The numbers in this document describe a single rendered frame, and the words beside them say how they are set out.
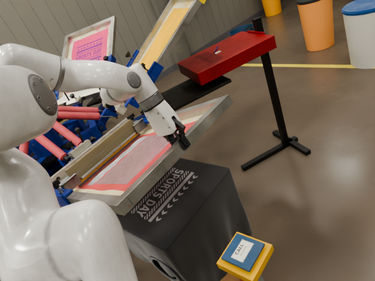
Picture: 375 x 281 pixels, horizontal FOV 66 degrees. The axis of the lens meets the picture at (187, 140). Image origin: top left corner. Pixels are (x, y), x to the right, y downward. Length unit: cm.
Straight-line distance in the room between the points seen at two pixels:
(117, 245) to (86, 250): 4
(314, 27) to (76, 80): 417
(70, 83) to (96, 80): 6
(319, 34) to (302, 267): 345
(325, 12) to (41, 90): 445
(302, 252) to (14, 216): 186
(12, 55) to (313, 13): 421
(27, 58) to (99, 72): 16
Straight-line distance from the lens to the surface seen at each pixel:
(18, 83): 35
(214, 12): 694
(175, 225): 114
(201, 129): 99
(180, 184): 130
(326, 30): 475
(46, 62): 76
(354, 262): 206
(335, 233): 217
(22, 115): 33
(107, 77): 76
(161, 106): 88
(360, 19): 379
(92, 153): 142
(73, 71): 77
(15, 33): 518
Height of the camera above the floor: 173
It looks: 30 degrees down
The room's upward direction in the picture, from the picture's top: 24 degrees counter-clockwise
